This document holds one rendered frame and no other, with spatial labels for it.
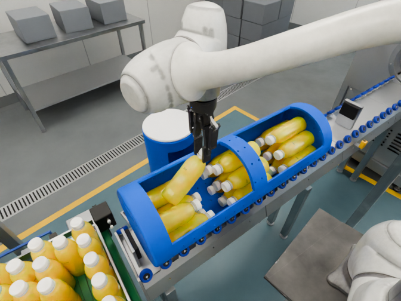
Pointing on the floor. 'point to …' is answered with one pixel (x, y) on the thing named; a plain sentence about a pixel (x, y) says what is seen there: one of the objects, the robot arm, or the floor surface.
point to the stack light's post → (8, 237)
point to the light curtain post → (386, 179)
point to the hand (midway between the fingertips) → (201, 149)
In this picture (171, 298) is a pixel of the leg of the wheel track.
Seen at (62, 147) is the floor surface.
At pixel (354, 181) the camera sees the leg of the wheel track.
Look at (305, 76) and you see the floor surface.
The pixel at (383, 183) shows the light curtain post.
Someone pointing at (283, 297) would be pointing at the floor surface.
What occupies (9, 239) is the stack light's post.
